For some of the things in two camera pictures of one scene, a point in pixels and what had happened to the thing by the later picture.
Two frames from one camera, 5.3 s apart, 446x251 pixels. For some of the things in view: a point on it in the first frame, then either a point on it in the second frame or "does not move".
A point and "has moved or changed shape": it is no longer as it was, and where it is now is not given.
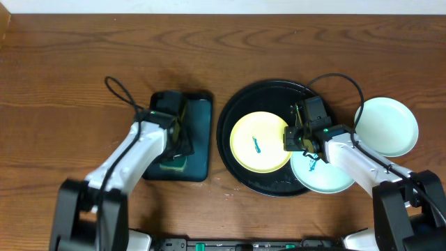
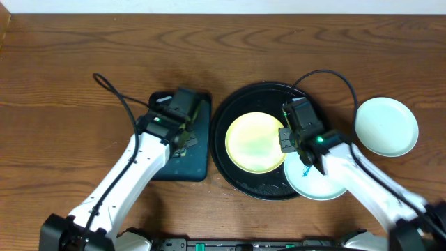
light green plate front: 387,126 does not move
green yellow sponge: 178,164 has moved or changed shape
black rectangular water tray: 199,109 does not move
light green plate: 317,175 has moved or changed shape
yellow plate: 257,144 does not move
